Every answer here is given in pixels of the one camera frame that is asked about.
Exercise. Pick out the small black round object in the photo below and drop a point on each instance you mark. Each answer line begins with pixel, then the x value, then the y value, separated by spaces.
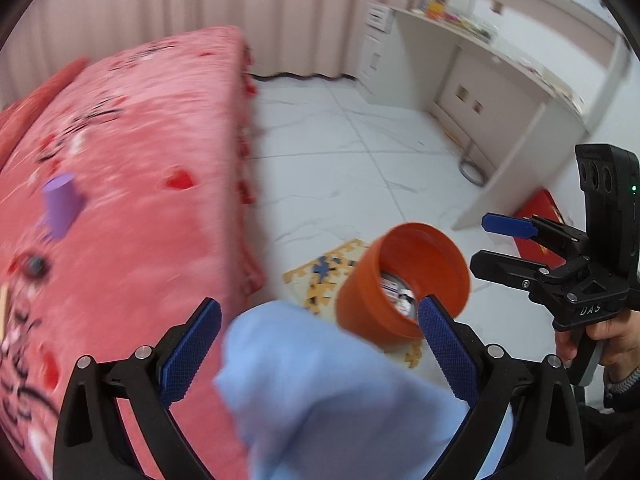
pixel 34 267

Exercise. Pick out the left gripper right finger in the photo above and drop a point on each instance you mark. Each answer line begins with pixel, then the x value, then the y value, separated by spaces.
pixel 523 421

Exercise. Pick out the orange trash bucket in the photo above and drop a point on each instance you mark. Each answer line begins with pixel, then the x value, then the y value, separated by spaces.
pixel 425 259

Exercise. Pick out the white desk with shelves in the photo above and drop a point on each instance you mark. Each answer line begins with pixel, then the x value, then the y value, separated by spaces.
pixel 524 80

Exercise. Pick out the wooden stick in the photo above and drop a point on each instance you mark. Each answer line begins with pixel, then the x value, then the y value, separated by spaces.
pixel 4 308

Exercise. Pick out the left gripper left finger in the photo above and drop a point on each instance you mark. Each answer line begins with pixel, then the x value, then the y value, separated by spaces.
pixel 91 440

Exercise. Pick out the yellow foam puzzle mat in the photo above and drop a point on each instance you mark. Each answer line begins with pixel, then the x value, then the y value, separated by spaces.
pixel 316 286

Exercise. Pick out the purple paper cup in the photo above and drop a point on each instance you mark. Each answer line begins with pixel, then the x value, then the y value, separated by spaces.
pixel 62 204

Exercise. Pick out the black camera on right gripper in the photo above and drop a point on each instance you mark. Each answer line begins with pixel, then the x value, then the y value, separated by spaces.
pixel 609 179

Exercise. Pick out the grey chair base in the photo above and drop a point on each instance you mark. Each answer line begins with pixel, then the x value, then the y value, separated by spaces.
pixel 470 170

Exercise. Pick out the red can with white lid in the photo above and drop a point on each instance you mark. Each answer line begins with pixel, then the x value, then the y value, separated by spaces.
pixel 399 294

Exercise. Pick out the light blue trouser leg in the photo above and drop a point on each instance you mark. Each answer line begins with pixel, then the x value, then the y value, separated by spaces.
pixel 310 401

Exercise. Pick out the pink bed with blanket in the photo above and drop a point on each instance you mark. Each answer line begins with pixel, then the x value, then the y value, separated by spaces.
pixel 158 138

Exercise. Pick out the folded red pink quilt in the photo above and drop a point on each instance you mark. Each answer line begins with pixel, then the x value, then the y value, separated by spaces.
pixel 19 117

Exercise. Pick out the pink curtain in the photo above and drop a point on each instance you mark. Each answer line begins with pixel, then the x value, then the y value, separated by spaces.
pixel 299 37

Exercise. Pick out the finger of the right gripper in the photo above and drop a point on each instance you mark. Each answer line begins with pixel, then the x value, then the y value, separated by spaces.
pixel 509 271
pixel 510 225

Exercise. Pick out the person's right hand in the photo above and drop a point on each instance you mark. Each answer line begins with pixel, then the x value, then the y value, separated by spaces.
pixel 620 356

